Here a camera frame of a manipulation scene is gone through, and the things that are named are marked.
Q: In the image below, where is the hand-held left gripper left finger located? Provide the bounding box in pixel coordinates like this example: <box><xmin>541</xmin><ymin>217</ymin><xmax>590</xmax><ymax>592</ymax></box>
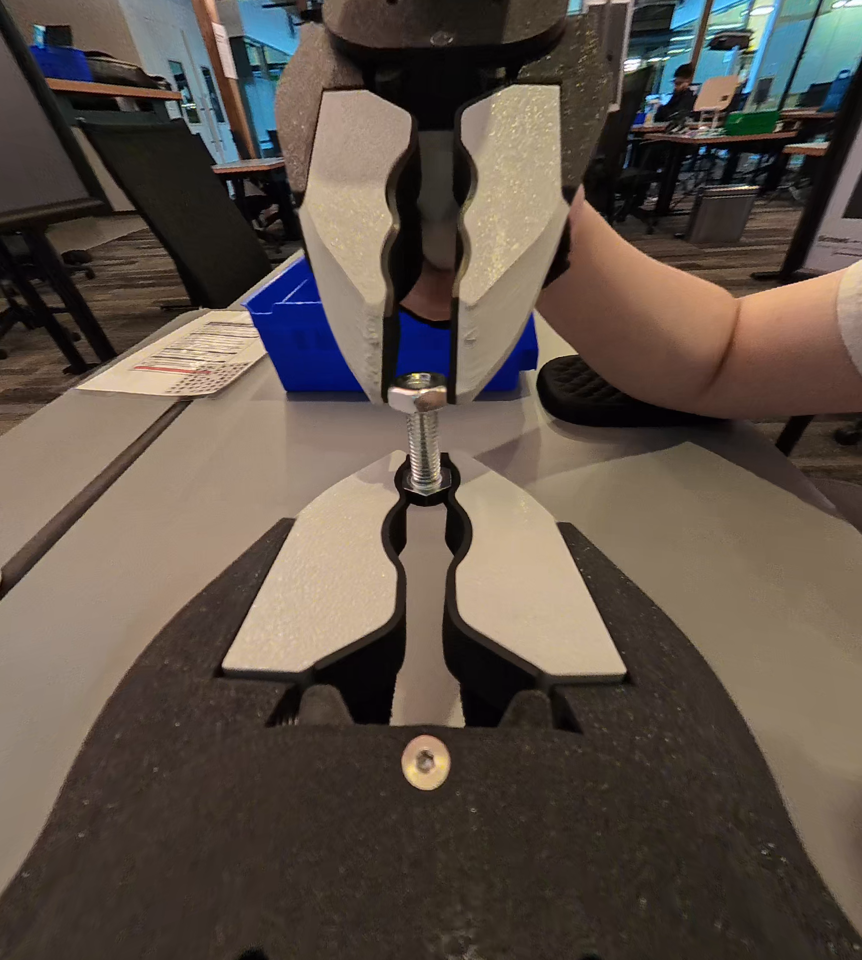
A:
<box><xmin>219</xmin><ymin>452</ymin><xmax>408</xmax><ymax>690</ymax></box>

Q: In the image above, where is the wooden support column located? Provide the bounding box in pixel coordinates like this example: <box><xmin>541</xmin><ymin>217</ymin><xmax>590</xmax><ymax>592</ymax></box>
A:
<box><xmin>194</xmin><ymin>0</ymin><xmax>259</xmax><ymax>159</ymax></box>

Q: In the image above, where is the person's right hand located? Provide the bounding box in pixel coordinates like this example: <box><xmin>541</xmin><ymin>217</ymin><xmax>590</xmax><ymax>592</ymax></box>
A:
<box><xmin>399</xmin><ymin>262</ymin><xmax>454</xmax><ymax>322</ymax></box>

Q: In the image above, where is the grey waste bin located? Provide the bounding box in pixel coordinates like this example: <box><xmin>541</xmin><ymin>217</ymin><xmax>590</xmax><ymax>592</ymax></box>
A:
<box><xmin>689</xmin><ymin>186</ymin><xmax>760</xmax><ymax>245</ymax></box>

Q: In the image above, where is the laminated instruction sheet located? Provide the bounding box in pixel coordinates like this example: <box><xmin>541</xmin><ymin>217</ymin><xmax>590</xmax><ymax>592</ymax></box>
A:
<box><xmin>77</xmin><ymin>311</ymin><xmax>270</xmax><ymax>400</ymax></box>

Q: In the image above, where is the black framed display easel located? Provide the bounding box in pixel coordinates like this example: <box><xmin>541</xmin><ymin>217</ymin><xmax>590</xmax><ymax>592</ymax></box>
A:
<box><xmin>0</xmin><ymin>0</ymin><xmax>118</xmax><ymax>376</ymax></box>

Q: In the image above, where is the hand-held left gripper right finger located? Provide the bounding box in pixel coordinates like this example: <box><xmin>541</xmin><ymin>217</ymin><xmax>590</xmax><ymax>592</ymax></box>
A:
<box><xmin>442</xmin><ymin>450</ymin><xmax>628</xmax><ymax>710</ymax></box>

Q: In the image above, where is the small silver hex nut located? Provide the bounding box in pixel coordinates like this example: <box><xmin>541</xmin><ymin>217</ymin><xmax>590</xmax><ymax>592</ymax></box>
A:
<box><xmin>386</xmin><ymin>371</ymin><xmax>448</xmax><ymax>411</ymax></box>

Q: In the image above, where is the blue plastic bin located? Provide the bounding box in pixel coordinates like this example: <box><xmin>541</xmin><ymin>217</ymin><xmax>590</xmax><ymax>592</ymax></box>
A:
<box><xmin>243</xmin><ymin>258</ymin><xmax>538</xmax><ymax>395</ymax></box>
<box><xmin>29</xmin><ymin>45</ymin><xmax>94</xmax><ymax>82</ymax></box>

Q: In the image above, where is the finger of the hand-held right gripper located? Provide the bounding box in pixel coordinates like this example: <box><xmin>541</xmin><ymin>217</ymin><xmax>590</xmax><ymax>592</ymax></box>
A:
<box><xmin>449</xmin><ymin>82</ymin><xmax>574</xmax><ymax>406</ymax></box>
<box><xmin>299</xmin><ymin>88</ymin><xmax>420</xmax><ymax>406</ymax></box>

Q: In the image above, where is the person's right forearm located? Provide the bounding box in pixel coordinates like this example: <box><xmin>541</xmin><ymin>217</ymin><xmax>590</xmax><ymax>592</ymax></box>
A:
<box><xmin>536</xmin><ymin>187</ymin><xmax>862</xmax><ymax>420</ymax></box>

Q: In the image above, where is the black chair armrest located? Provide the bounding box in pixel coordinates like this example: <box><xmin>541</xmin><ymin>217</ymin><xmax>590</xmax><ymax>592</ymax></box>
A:
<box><xmin>821</xmin><ymin>480</ymin><xmax>862</xmax><ymax>549</ymax></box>

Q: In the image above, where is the wooden office desk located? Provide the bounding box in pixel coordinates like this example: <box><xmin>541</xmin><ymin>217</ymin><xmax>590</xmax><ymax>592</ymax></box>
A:
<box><xmin>629</xmin><ymin>123</ymin><xmax>829</xmax><ymax>219</ymax></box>
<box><xmin>213</xmin><ymin>157</ymin><xmax>289</xmax><ymax>226</ymax></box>

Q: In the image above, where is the small silver hex bolt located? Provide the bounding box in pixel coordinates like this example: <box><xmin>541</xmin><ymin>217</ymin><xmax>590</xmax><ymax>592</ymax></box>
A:
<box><xmin>399</xmin><ymin>405</ymin><xmax>456</xmax><ymax>500</ymax></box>

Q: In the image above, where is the black wrist rest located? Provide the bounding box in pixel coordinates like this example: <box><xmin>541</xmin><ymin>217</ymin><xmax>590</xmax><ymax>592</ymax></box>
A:
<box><xmin>536</xmin><ymin>354</ymin><xmax>724</xmax><ymax>429</ymax></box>

